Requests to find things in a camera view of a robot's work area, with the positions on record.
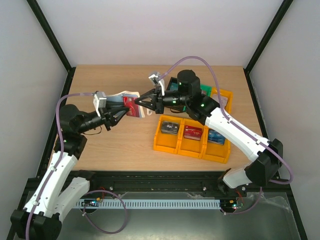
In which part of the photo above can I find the white slotted cable duct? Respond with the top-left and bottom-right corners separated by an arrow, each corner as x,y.
73,199 -> 221,210

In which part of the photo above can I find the black frame post left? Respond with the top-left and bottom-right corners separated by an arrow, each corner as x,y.
26,0 -> 76,73

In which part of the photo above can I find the black VIP card stack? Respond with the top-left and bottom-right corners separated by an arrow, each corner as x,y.
160,121 -> 180,135

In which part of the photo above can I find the yellow bin lower left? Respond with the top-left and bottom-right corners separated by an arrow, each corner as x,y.
153,115 -> 184,154

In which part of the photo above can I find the yellow bin lower middle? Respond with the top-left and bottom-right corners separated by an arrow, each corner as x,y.
177,118 -> 207,159

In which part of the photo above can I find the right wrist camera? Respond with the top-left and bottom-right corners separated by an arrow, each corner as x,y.
148,71 -> 165,96

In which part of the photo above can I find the yellow bin lower right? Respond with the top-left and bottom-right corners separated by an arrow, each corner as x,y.
202,126 -> 231,164

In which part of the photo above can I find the red credit card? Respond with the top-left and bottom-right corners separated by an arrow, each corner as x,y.
122,96 -> 140,118

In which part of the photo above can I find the black bin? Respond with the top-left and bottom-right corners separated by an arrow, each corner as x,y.
166,77 -> 179,91

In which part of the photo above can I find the blue VIP card stack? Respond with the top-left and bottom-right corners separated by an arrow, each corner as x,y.
207,129 -> 225,145

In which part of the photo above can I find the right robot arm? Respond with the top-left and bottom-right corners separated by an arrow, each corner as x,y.
134,69 -> 283,196

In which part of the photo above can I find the yellow bin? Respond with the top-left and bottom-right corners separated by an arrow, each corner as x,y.
202,126 -> 231,164
177,118 -> 207,159
153,115 -> 184,154
210,87 -> 233,114

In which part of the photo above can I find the white card stack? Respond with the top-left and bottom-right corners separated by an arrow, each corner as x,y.
220,96 -> 228,109

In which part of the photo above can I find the yellow bin upper right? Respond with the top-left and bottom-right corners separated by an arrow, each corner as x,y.
210,87 -> 233,114

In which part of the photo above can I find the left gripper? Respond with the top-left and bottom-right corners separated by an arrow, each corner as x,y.
78,102 -> 131,134

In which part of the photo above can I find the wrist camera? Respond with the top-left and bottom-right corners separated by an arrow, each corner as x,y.
93,91 -> 107,117
148,71 -> 165,96

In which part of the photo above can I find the teal card stack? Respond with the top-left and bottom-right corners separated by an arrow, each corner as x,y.
169,83 -> 178,91

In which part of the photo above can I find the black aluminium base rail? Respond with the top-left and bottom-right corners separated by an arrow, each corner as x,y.
24,170 -> 293,198

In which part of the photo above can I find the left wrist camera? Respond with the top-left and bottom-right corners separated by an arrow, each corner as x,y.
93,91 -> 107,117

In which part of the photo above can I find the red VIP card stack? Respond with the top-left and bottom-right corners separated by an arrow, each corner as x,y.
183,125 -> 203,141

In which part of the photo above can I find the black frame post right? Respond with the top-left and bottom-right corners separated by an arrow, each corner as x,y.
244,0 -> 295,73

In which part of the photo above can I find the green bin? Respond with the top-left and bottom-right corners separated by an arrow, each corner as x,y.
182,83 -> 213,113

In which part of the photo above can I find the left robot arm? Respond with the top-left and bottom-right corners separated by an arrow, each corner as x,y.
10,102 -> 129,240

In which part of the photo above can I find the black frame post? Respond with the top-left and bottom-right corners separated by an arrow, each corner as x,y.
244,0 -> 295,73
26,0 -> 76,73

